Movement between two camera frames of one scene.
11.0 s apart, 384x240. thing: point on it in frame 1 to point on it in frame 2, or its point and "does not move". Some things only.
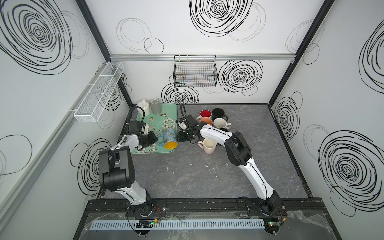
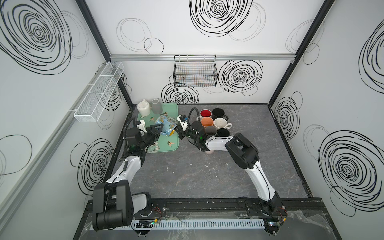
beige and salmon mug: x=207 y=120 does not move
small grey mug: x=156 y=106 does not move
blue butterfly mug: x=169 y=139 to x=168 y=127
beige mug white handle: x=220 y=123 does not move
